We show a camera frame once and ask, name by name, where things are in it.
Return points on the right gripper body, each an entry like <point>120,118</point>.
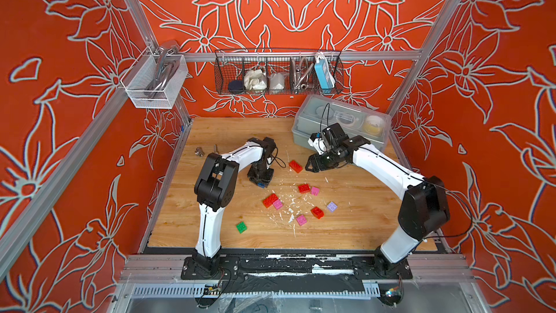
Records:
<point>327,161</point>

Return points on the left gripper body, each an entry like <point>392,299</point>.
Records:
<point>260,174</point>

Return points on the lilac lego brick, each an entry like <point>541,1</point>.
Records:
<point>332,206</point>

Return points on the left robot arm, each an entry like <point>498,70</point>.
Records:
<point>215,188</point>

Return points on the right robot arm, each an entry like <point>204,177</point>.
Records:
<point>363,154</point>

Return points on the pink lego brick upper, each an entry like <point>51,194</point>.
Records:
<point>315,191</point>

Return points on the pink lego brick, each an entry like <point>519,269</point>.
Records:
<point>278,204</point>
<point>301,219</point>
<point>315,191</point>

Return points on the long red lego brick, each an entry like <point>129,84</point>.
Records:
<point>270,200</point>

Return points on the pink lego brick left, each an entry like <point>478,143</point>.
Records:
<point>278,204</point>

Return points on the green lego brick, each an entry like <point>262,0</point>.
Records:
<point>241,227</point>

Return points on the pink lego brick lower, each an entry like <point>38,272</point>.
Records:
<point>301,219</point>

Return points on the clear plastic storage box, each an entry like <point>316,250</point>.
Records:
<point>318,112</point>

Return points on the yellow tape roll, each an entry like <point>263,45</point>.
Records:
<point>374,125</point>

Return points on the blue white box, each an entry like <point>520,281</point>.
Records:
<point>324,76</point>

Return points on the dark blue round object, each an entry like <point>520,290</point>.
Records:
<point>236,87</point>

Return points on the white crumpled cloth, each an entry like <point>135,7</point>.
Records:
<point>255,80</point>

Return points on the metal tongs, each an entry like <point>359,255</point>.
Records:
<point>165,68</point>

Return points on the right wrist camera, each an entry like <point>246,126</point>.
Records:
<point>317,143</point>

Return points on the black wire basket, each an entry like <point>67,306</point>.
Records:
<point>297,65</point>

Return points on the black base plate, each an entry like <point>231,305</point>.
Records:
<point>238,265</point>

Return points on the clear plastic wall bin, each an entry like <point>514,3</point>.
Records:
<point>143,73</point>

